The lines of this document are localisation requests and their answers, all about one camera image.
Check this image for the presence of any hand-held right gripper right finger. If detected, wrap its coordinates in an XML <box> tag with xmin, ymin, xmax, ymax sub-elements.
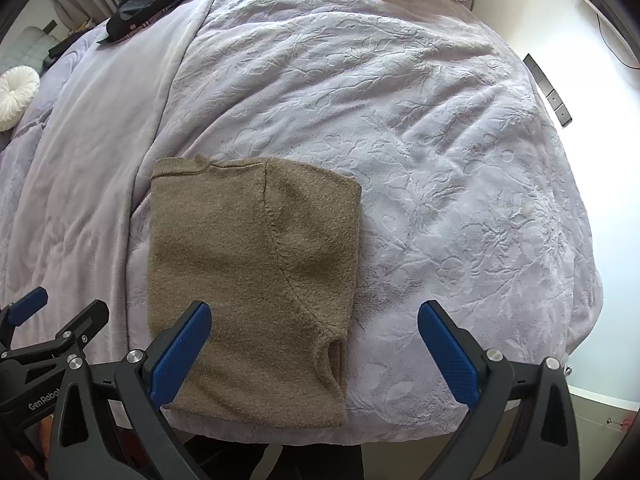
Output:
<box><xmin>418</xmin><ymin>301</ymin><xmax>581</xmax><ymax>480</ymax></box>

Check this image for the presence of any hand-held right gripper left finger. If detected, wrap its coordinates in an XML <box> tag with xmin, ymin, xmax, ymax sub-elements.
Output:
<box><xmin>48</xmin><ymin>301</ymin><xmax>213</xmax><ymax>480</ymax></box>

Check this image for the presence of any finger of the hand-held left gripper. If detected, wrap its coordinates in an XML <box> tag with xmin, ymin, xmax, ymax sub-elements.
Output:
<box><xmin>0</xmin><ymin>300</ymin><xmax>110</xmax><ymax>383</ymax></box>
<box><xmin>0</xmin><ymin>286</ymin><xmax>49</xmax><ymax>331</ymax></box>

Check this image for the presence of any brown knit sweater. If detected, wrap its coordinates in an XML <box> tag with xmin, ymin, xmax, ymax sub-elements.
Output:
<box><xmin>147</xmin><ymin>155</ymin><xmax>362</xmax><ymax>428</ymax></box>

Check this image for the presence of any person's left hand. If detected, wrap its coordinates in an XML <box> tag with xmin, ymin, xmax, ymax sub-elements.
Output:
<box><xmin>17</xmin><ymin>416</ymin><xmax>53</xmax><ymax>471</ymax></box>

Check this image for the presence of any light grey fleece blanket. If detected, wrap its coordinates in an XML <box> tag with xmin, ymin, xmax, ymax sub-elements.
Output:
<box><xmin>0</xmin><ymin>0</ymin><xmax>236</xmax><ymax>361</ymax></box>

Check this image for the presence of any white round cushion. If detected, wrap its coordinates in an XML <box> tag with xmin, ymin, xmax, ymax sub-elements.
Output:
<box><xmin>0</xmin><ymin>66</ymin><xmax>40</xmax><ymax>132</ymax></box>

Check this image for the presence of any lilac embossed blanket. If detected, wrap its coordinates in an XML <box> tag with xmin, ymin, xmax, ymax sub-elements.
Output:
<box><xmin>127</xmin><ymin>0</ymin><xmax>603</xmax><ymax>453</ymax></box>

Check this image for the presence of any dark cloth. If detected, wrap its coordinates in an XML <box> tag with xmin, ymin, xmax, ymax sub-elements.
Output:
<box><xmin>42</xmin><ymin>30</ymin><xmax>96</xmax><ymax>68</ymax></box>

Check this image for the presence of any grey tufted headboard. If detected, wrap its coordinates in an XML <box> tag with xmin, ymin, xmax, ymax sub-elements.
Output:
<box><xmin>0</xmin><ymin>25</ymin><xmax>63</xmax><ymax>76</ymax></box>

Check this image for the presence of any wall switch panel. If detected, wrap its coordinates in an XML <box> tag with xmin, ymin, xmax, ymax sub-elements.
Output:
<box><xmin>523</xmin><ymin>53</ymin><xmax>573</xmax><ymax>128</ymax></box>

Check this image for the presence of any black cable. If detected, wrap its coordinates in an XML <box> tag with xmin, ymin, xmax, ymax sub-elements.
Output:
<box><xmin>596</xmin><ymin>12</ymin><xmax>640</xmax><ymax>68</ymax></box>

